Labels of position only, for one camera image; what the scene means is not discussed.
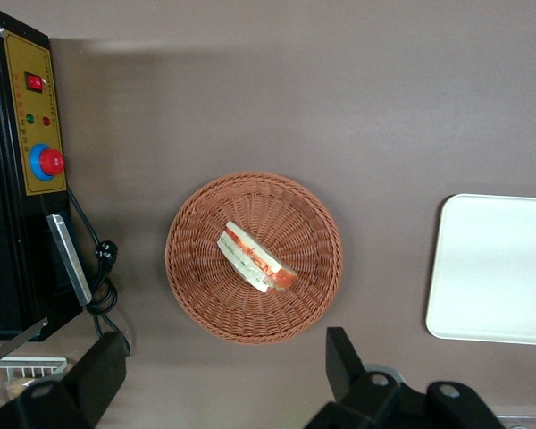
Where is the red emergency stop button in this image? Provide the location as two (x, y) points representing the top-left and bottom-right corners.
(29, 142), (66, 181)

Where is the brown round wicker basket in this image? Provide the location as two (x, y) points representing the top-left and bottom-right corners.
(164, 172), (344, 346)

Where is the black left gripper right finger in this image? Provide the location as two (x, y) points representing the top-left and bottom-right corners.
(303, 326), (518, 429)

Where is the black power cable with plug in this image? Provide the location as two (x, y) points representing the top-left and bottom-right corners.
(65, 186), (133, 358)

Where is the triangular sandwich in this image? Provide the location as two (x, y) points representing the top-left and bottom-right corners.
(216, 221), (298, 295)

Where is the black machine with yellow panel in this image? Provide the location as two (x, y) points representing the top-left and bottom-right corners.
(0, 6), (94, 372)

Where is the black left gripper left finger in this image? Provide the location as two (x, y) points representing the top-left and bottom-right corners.
(0, 330), (129, 429)

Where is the white rectangular tray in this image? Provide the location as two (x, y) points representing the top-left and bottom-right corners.
(424, 193), (536, 347)

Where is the white wire rack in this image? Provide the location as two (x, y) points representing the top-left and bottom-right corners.
(0, 356), (69, 382)

